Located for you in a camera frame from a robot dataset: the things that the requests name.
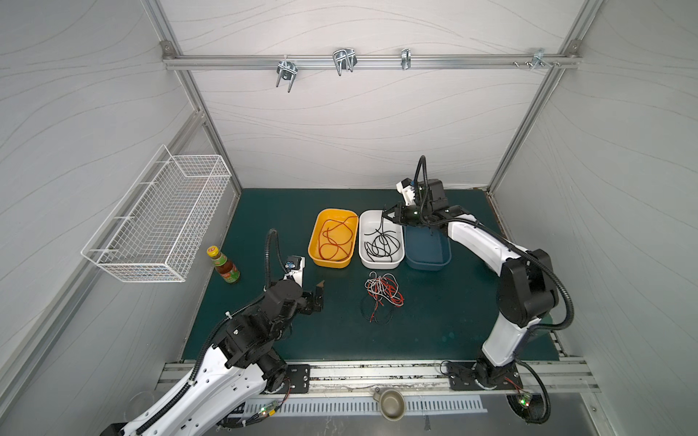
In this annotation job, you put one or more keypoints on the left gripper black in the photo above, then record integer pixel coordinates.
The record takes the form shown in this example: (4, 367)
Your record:
(308, 305)

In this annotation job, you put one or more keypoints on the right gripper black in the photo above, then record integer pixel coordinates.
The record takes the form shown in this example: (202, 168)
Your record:
(401, 215)

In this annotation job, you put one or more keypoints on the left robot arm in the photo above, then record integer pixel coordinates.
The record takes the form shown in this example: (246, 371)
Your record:
(237, 361)

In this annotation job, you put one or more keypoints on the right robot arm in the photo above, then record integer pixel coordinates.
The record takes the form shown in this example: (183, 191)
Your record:
(530, 296)

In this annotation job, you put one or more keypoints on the blue plastic tray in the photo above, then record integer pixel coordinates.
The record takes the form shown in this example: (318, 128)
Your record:
(426, 249)

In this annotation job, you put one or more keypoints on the white plastic tray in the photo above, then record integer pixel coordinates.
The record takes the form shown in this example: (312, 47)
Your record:
(381, 244)

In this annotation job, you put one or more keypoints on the sauce bottle yellow cap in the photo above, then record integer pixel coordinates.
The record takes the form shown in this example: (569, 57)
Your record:
(225, 268)

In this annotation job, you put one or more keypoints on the yellow plastic tray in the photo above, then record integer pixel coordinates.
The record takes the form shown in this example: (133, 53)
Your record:
(333, 239)

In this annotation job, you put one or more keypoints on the olive green cup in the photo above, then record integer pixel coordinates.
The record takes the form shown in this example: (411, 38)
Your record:
(390, 402)

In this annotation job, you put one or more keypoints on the middle metal u-bolt clamp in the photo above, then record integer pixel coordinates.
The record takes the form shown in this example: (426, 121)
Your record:
(344, 60)

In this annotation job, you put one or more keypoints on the metal u-bolt clamp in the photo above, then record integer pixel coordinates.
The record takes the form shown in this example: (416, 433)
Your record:
(344, 60)
(286, 72)

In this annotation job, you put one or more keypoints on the left metal u-bolt clamp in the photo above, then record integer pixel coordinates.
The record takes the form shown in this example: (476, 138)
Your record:
(286, 72)

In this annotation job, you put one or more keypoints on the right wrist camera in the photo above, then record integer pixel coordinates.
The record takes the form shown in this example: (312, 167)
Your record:
(408, 191)

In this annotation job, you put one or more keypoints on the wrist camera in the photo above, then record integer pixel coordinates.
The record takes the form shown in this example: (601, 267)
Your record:
(408, 191)
(294, 268)

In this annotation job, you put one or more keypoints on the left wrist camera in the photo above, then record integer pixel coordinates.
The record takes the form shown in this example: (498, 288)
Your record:
(294, 268)

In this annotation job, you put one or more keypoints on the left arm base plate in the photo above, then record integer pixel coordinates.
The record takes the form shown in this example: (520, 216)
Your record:
(294, 380)

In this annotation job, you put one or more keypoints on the white vented cable duct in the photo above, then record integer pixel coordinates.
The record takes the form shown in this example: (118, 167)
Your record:
(415, 405)

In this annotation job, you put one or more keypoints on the white wire basket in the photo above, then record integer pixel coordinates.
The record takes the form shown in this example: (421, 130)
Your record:
(155, 230)

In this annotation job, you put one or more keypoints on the small metal bracket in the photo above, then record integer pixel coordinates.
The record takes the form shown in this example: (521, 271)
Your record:
(406, 59)

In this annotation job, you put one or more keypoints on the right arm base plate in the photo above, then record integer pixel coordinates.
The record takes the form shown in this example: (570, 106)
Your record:
(463, 376)

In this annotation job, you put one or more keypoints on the right metal hook bracket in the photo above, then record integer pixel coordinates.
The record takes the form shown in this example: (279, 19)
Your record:
(538, 61)

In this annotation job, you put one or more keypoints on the horizontal metal rail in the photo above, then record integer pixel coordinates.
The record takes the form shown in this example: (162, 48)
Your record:
(364, 62)

